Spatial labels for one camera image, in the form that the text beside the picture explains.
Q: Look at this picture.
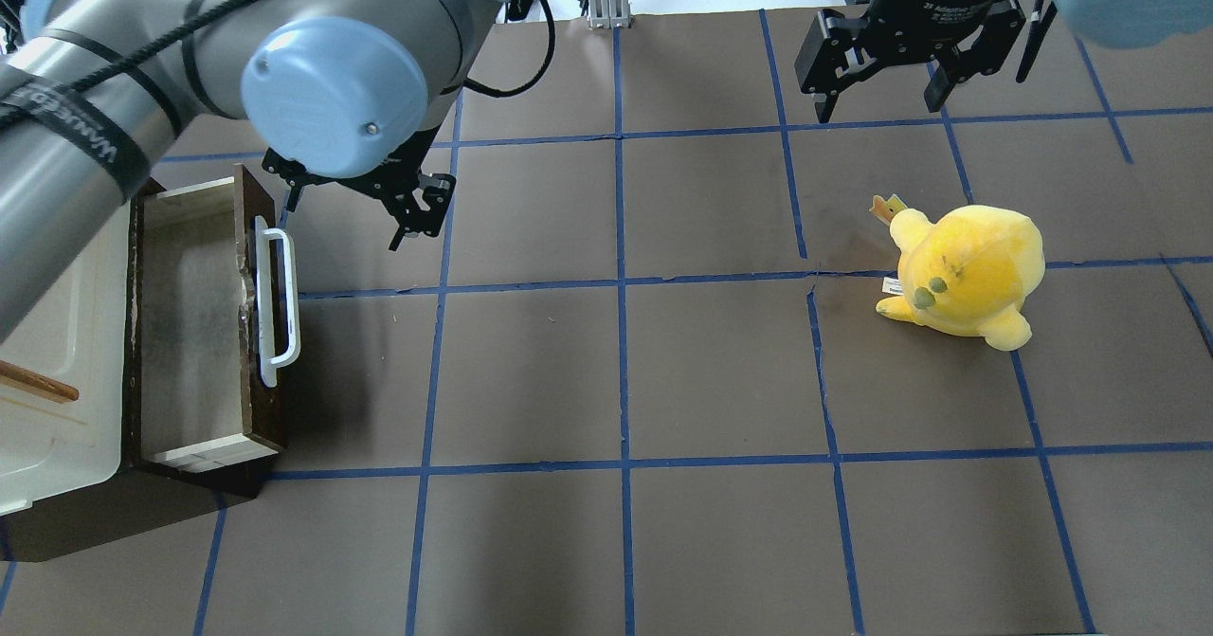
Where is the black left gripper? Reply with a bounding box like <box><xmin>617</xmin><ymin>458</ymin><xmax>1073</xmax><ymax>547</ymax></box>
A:
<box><xmin>262</xmin><ymin>127</ymin><xmax>459</xmax><ymax>252</ymax></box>

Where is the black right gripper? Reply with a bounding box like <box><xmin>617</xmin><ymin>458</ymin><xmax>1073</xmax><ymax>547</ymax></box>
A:
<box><xmin>795</xmin><ymin>0</ymin><xmax>1058</xmax><ymax>125</ymax></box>

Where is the white drawer handle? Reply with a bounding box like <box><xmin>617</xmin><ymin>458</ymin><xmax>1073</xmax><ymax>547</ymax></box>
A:
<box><xmin>252</xmin><ymin>214</ymin><xmax>302</xmax><ymax>388</ymax></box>

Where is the dark wooden drawer cabinet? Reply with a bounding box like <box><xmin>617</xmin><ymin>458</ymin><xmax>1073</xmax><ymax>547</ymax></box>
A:
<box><xmin>2</xmin><ymin>165</ymin><xmax>286</xmax><ymax>562</ymax></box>

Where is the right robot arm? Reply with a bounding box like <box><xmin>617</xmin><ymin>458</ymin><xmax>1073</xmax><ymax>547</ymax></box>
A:
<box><xmin>795</xmin><ymin>0</ymin><xmax>1211</xmax><ymax>123</ymax></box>

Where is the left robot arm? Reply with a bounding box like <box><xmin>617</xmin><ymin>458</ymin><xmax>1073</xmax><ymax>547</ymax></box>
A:
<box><xmin>1</xmin><ymin>0</ymin><xmax>508</xmax><ymax>336</ymax></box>

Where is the yellow plush toy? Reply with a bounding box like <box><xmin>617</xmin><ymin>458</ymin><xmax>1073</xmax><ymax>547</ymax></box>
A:
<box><xmin>870</xmin><ymin>195</ymin><xmax>1047</xmax><ymax>352</ymax></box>

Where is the cream plastic storage box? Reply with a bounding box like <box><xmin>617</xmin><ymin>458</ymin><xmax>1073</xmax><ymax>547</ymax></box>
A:
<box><xmin>1</xmin><ymin>205</ymin><xmax>131</xmax><ymax>515</ymax></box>

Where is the brown paper table mat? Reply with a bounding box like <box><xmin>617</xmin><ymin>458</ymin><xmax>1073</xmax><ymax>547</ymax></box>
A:
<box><xmin>2</xmin><ymin>8</ymin><xmax>1212</xmax><ymax>635</ymax></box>

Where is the wooden stick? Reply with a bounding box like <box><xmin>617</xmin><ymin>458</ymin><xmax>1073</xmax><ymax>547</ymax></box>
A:
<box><xmin>1</xmin><ymin>360</ymin><xmax>80</xmax><ymax>404</ymax></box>

